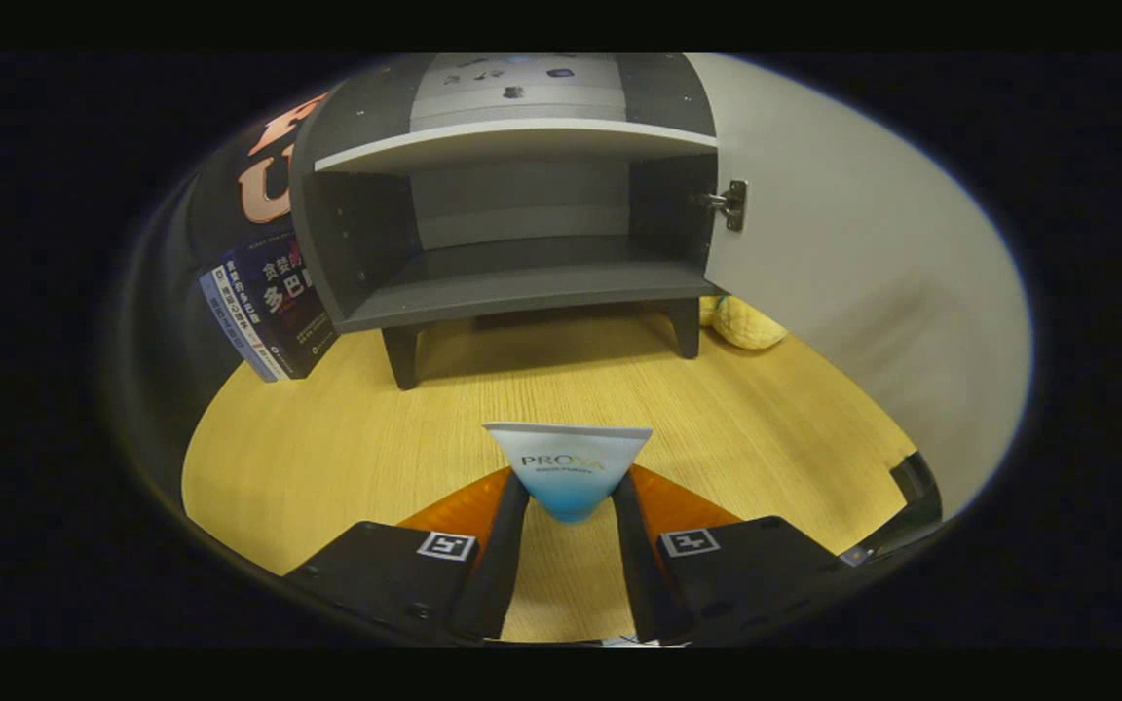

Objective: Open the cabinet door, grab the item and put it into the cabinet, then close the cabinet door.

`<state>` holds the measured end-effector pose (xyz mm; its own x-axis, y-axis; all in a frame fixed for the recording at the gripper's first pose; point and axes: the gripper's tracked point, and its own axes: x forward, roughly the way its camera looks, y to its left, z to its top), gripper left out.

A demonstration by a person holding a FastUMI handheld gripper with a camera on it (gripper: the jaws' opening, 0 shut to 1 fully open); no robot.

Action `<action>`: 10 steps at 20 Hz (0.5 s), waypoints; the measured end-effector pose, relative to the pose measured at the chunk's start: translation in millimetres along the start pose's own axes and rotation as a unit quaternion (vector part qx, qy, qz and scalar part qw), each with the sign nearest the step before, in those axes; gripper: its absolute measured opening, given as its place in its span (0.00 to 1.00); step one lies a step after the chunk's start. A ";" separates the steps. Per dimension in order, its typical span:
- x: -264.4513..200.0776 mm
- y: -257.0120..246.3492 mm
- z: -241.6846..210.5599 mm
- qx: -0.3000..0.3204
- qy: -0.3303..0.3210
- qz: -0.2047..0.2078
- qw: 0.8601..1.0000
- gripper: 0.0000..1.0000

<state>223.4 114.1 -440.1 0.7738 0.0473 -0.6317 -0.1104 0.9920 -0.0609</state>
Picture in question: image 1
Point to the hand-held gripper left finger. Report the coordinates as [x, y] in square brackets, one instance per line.
[503, 574]

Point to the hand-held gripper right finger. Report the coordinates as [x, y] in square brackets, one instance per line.
[644, 574]

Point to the blue white cosmetic tube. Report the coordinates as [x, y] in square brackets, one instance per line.
[566, 467]

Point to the beige cabinet door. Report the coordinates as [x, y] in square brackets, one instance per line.
[863, 273]

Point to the yellow plush toy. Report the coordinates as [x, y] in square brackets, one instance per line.
[746, 326]

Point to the grey cabinet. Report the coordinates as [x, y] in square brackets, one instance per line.
[522, 287]

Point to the dark blue book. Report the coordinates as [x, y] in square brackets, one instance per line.
[293, 302]

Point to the light blue spine book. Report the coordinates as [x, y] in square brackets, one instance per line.
[240, 321]

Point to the metal door hinge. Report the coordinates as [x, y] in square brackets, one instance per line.
[734, 204]

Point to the white cabinet shelf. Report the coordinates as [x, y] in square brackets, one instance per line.
[512, 144]

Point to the black backdrop cloth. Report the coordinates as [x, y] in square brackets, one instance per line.
[220, 234]

